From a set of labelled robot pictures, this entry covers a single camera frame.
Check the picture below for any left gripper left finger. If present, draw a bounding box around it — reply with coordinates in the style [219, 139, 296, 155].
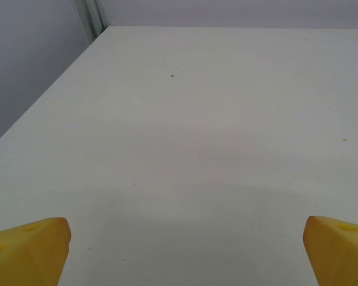
[0, 217, 72, 286]

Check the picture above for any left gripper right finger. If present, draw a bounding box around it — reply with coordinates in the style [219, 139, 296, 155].
[303, 215, 358, 286]

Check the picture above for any aluminium frame post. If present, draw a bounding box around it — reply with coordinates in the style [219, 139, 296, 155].
[73, 0, 105, 39]

